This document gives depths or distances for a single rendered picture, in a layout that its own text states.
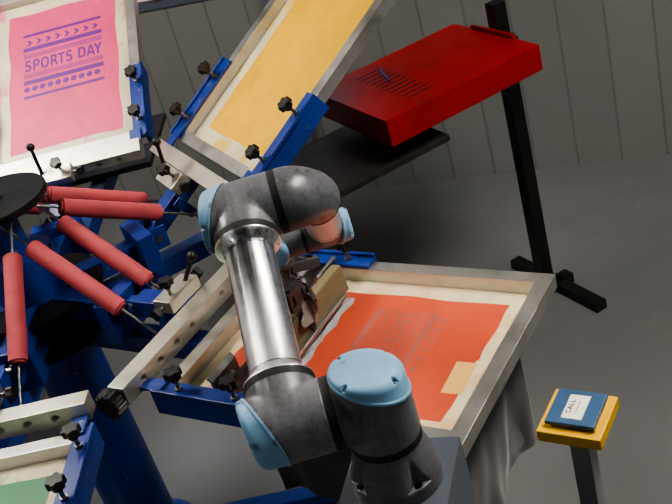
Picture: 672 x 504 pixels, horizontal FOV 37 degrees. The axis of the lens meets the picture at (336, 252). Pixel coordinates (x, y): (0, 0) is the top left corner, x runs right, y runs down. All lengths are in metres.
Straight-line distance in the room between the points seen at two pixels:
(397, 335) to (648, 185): 2.49
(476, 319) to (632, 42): 2.52
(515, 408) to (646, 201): 2.19
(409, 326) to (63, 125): 1.67
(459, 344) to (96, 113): 1.76
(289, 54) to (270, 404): 1.81
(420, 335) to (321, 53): 1.03
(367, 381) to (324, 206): 0.41
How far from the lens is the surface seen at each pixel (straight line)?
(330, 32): 3.09
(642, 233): 4.37
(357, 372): 1.53
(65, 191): 3.01
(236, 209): 1.74
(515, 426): 2.58
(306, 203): 1.76
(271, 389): 1.55
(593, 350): 3.77
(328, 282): 2.48
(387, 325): 2.44
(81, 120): 3.62
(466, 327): 2.37
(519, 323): 2.28
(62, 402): 2.46
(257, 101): 3.15
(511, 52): 3.37
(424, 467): 1.61
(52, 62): 3.83
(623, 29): 4.68
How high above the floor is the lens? 2.34
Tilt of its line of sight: 30 degrees down
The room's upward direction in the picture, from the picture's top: 17 degrees counter-clockwise
